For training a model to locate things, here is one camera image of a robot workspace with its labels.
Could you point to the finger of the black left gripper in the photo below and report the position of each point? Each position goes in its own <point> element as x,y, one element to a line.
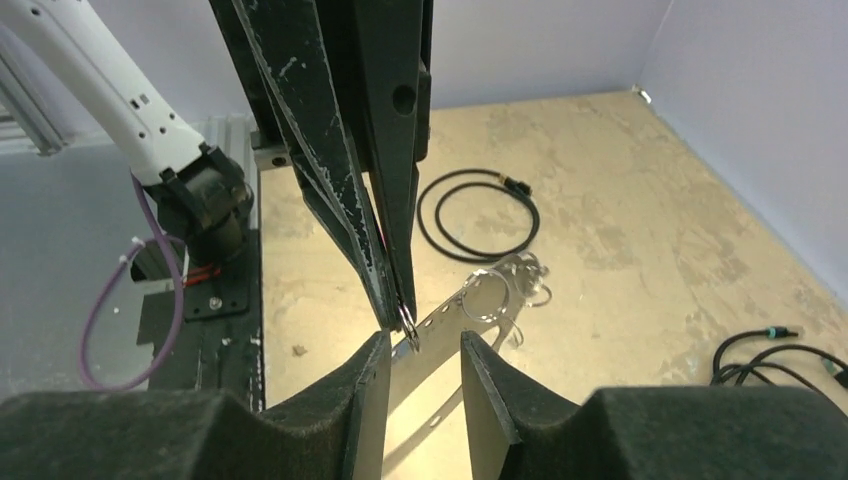
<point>287,42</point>
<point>389,40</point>

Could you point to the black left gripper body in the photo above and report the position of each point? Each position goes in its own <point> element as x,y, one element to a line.
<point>337,21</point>

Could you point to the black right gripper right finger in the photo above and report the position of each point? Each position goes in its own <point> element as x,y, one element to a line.
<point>519,429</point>

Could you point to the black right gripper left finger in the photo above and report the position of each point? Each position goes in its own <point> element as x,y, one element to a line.
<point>333,429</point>

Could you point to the silver split keyring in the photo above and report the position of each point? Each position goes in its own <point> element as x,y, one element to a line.
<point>408,327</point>

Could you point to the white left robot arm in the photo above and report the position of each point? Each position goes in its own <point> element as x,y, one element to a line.
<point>205,196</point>

